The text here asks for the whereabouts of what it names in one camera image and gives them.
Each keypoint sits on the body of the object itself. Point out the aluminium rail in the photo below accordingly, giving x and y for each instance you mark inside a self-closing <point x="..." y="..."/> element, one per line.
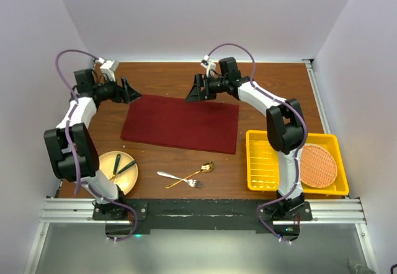
<point x="317" y="96"/>
<point x="80" y="210"/>

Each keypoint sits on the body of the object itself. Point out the aluminium right side rail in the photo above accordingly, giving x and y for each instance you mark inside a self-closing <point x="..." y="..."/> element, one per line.
<point x="317" y="96"/>

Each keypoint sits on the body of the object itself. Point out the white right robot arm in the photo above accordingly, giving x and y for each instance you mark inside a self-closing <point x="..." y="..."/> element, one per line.
<point x="286" y="129"/>

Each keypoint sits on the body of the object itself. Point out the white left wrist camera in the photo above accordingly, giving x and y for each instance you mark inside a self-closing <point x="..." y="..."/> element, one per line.
<point x="108" y="68"/>

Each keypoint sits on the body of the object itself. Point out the aluminium front rail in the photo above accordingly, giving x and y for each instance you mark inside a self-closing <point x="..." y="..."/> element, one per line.
<point x="80" y="210"/>

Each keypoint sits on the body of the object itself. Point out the gold spoon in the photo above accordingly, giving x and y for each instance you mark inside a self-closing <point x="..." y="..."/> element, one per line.
<point x="205" y="168"/>

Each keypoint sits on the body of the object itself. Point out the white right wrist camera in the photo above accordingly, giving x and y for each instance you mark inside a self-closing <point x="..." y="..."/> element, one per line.
<point x="209" y="66"/>

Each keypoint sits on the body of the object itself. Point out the green handled gold utensil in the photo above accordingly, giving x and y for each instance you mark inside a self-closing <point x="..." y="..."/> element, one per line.
<point x="115" y="169"/>
<point x="125" y="168"/>

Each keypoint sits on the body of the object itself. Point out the cream round plate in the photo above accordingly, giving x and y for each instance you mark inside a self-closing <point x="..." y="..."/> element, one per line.
<point x="127" y="180"/>

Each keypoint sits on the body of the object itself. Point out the dark red cloth napkin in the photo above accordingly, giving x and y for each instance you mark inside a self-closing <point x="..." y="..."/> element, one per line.
<point x="172" y="122"/>

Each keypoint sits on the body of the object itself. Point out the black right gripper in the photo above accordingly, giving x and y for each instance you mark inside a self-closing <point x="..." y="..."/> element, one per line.
<point x="196" y="93"/>

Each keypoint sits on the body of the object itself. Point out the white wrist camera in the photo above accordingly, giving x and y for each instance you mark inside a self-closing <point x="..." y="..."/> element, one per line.
<point x="209" y="66"/>
<point x="108" y="68"/>

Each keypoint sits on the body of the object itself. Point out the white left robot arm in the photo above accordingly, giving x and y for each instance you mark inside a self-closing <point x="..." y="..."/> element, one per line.
<point x="71" y="150"/>

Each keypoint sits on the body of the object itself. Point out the yellow plastic tray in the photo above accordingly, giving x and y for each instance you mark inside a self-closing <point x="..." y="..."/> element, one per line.
<point x="263" y="164"/>

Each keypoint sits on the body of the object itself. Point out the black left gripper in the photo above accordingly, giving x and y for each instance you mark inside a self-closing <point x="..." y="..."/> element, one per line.
<point x="124" y="94"/>

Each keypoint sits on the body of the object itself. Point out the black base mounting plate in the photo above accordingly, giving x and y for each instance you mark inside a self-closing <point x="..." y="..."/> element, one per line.
<point x="142" y="216"/>

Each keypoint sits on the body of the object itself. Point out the silver fork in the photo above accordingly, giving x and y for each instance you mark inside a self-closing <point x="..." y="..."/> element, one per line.
<point x="190" y="182"/>

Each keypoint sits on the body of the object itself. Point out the orange woven round mat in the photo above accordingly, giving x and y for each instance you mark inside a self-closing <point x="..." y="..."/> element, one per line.
<point x="318" y="167"/>

